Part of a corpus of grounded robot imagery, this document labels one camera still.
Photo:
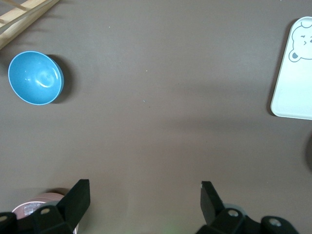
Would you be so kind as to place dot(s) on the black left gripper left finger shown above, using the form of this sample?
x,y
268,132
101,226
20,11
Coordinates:
x,y
75,202

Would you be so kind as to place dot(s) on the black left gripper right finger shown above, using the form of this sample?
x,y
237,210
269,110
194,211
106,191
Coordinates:
x,y
210,204

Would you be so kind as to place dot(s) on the pink bowl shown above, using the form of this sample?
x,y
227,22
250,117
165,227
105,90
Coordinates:
x,y
48,197

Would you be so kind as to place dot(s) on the clear ice cube pile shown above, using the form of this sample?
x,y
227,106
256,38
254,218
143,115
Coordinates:
x,y
29,209

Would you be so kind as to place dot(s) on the blue bowl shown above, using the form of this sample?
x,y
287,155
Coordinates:
x,y
34,78

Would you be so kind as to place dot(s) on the cream tray with bear print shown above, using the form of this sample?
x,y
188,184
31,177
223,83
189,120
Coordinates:
x,y
295,85

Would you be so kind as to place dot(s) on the wooden rack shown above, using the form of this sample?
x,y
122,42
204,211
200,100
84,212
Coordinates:
x,y
17,22

